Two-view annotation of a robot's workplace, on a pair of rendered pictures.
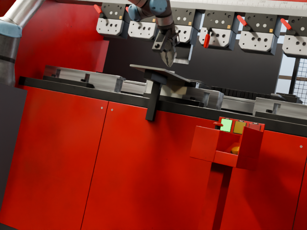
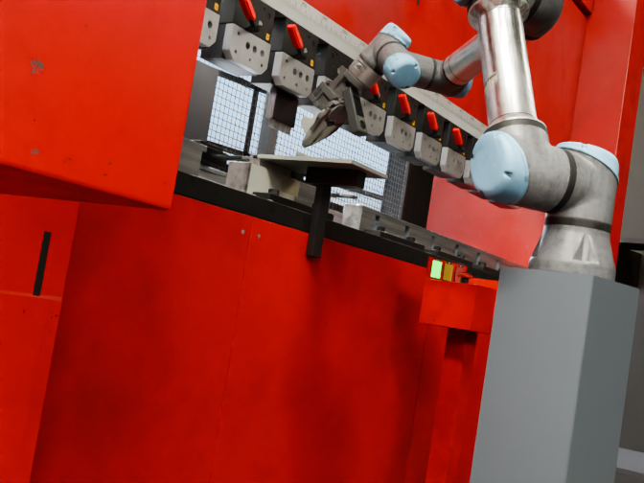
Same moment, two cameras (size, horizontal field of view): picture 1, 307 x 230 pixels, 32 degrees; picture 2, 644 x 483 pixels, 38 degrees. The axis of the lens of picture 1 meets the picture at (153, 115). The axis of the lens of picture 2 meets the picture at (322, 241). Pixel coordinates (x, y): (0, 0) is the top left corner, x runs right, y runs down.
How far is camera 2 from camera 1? 3.27 m
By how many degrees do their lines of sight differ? 88
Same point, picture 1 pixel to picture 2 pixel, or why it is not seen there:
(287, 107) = (384, 220)
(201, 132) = (481, 293)
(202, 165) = (358, 324)
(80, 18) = not seen: outside the picture
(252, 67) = not seen: hidden behind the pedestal
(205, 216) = (460, 405)
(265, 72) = (195, 116)
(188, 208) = (344, 397)
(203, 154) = (482, 325)
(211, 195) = (465, 377)
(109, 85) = (189, 165)
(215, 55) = not seen: hidden behind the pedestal
